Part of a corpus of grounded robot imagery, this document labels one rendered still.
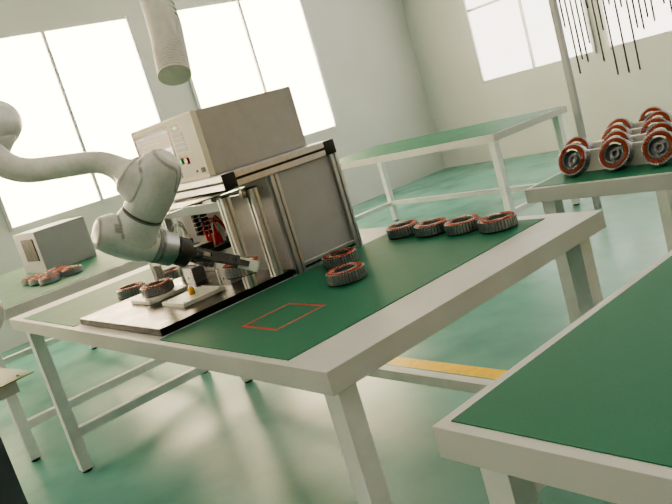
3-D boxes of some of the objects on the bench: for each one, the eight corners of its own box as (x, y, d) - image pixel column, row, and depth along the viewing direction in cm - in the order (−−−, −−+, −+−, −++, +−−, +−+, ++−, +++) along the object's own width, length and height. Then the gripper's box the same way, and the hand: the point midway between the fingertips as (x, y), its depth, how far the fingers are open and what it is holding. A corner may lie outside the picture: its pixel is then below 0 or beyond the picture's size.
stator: (336, 260, 229) (332, 249, 228) (365, 255, 222) (362, 244, 222) (317, 272, 220) (314, 260, 219) (348, 267, 213) (344, 255, 213)
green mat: (288, 360, 147) (288, 359, 147) (159, 340, 195) (159, 339, 195) (545, 218, 203) (545, 218, 203) (396, 229, 251) (395, 229, 251)
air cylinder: (195, 283, 249) (190, 268, 248) (185, 283, 255) (180, 268, 254) (207, 278, 252) (202, 263, 251) (197, 278, 258) (192, 263, 257)
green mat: (73, 326, 248) (73, 326, 248) (23, 318, 296) (23, 318, 295) (284, 238, 304) (284, 237, 304) (213, 243, 351) (213, 243, 351)
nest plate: (184, 307, 215) (183, 303, 215) (162, 306, 227) (161, 302, 227) (225, 289, 224) (224, 285, 224) (202, 288, 236) (201, 285, 236)
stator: (124, 301, 267) (120, 291, 267) (115, 299, 277) (111, 290, 276) (151, 289, 273) (148, 280, 272) (142, 288, 282) (138, 279, 282)
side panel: (300, 274, 225) (269, 175, 218) (294, 274, 227) (264, 176, 221) (363, 245, 241) (336, 151, 235) (357, 245, 243) (330, 153, 237)
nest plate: (150, 305, 234) (148, 301, 234) (131, 303, 246) (130, 300, 246) (189, 288, 243) (188, 284, 243) (169, 287, 255) (168, 284, 255)
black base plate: (162, 336, 198) (159, 329, 197) (81, 324, 248) (79, 318, 247) (293, 275, 225) (291, 269, 225) (196, 276, 275) (195, 270, 275)
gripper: (197, 233, 178) (272, 252, 191) (157, 238, 196) (228, 255, 209) (191, 262, 176) (267, 280, 190) (152, 264, 195) (223, 280, 208)
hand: (241, 265), depth 198 cm, fingers closed on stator, 11 cm apart
